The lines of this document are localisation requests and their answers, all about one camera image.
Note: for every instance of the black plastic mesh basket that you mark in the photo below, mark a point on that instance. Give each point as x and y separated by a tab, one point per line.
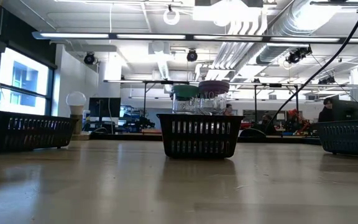
26	119
353	126
197	118

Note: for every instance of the purple sand timer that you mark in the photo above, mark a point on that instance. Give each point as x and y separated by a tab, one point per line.
213	87

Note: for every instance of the person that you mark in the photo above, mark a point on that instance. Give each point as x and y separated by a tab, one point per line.
325	113
266	123
228	109

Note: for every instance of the large window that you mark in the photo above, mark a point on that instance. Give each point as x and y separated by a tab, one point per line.
23	74

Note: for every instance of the black ceiling camera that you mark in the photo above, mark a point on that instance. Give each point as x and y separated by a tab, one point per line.
89	58
297	55
192	56

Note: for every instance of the white light bulb on stand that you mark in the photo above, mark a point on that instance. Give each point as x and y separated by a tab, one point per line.
76	99

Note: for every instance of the silver ventilation duct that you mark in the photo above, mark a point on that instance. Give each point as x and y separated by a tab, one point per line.
291	25

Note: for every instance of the black computer monitor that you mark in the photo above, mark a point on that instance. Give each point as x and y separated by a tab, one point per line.
345	110
104	107

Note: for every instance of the red robot arm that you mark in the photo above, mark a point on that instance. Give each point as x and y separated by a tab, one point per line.
294	114

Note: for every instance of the long ceiling light bar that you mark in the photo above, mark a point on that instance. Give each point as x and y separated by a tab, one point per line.
73	35

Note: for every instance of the teal sand timer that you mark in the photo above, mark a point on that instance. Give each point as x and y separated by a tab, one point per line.
185	91

